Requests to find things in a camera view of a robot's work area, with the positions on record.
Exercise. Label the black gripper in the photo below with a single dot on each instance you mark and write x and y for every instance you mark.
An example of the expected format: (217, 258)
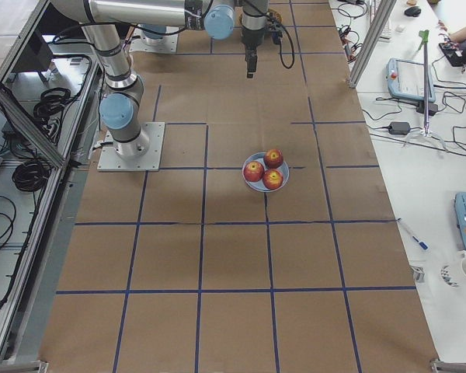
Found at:
(251, 40)

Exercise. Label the woven wicker basket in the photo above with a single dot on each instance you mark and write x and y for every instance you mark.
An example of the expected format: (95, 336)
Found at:
(273, 18)

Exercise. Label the red apple plate left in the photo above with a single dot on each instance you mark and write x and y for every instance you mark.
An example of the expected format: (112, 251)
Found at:
(273, 158)

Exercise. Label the red apple plate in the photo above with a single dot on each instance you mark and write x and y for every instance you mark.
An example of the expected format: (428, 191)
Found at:
(273, 158)
(253, 171)
(272, 179)

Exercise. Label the red apple plate right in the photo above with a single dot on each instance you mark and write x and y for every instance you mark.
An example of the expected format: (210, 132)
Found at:
(253, 171)

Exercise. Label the red apple plate front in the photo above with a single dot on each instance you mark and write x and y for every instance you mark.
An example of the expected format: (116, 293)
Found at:
(272, 179)

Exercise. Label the light blue plate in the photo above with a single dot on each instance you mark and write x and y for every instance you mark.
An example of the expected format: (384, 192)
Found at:
(258, 186)

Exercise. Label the blue teach pendant far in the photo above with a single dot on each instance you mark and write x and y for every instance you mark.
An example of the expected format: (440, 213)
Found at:
(405, 79)

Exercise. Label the black power brick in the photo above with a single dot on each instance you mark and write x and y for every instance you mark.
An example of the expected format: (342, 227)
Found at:
(399, 128)

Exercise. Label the black computer mouse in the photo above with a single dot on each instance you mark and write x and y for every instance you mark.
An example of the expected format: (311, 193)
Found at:
(413, 11)

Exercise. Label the grabber stick tool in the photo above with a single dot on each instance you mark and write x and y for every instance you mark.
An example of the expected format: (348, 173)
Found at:
(425, 131)

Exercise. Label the blue white pen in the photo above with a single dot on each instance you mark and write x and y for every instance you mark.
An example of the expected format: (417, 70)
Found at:
(411, 233)

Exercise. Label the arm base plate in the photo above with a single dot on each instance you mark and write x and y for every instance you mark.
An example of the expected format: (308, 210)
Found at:
(164, 45)
(142, 154)

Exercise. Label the aluminium profile post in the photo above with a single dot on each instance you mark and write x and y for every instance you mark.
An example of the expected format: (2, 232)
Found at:
(381, 17)

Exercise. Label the aluminium frame rail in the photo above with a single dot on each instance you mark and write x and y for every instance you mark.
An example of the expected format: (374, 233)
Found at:
(23, 123)

